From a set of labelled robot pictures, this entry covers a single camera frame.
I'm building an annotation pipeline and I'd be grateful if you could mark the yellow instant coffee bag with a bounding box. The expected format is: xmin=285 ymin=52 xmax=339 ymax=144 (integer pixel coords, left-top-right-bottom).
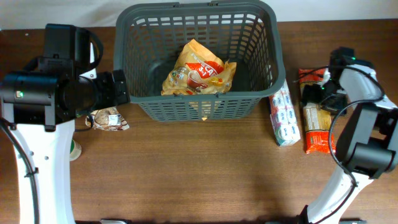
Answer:
xmin=160 ymin=38 xmax=238 ymax=122

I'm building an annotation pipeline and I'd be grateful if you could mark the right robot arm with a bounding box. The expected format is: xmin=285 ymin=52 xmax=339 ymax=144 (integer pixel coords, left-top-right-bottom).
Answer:
xmin=297 ymin=47 xmax=397 ymax=223

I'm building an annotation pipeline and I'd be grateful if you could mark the white blue tissue pack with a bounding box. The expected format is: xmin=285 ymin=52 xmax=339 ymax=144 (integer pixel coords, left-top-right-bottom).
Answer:
xmin=269 ymin=80 xmax=301 ymax=146

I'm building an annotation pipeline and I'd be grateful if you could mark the green lid jar lower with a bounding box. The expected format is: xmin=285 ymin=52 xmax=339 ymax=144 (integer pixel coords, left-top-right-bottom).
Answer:
xmin=70 ymin=139 xmax=82 ymax=161

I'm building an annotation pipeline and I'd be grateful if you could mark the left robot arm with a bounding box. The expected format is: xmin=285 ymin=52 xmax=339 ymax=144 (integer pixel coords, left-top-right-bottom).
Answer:
xmin=1 ymin=24 xmax=130 ymax=223

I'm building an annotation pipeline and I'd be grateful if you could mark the orange spaghetti pasta packet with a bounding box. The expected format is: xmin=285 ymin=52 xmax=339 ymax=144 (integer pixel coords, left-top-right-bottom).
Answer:
xmin=298 ymin=68 xmax=331 ymax=154

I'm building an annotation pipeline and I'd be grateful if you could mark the dark grey plastic basket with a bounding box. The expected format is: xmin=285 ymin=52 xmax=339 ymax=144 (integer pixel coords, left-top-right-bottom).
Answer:
xmin=113 ymin=1 xmax=285 ymax=122

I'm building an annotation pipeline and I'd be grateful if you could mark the brown pastry snack bag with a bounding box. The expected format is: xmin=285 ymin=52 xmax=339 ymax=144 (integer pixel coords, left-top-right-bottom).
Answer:
xmin=85 ymin=107 xmax=129 ymax=131

